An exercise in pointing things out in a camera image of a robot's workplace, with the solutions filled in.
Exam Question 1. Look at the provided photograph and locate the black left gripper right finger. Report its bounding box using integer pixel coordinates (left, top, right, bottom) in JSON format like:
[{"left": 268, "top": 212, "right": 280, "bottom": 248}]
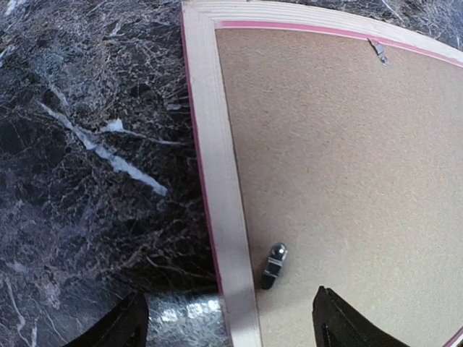
[{"left": 312, "top": 286, "right": 407, "bottom": 347}]

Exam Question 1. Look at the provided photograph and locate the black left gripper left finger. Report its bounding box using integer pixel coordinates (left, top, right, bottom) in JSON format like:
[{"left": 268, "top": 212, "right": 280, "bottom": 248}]
[{"left": 65, "top": 291, "right": 149, "bottom": 347}]

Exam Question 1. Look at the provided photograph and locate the brown cardboard backing board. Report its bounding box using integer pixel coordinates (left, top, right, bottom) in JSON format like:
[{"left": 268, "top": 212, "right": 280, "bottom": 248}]
[{"left": 216, "top": 29, "right": 462, "bottom": 346}]

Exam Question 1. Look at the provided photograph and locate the pink wooden picture frame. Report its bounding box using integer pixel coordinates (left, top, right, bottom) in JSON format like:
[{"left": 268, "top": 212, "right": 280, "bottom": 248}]
[{"left": 182, "top": 1, "right": 462, "bottom": 346}]

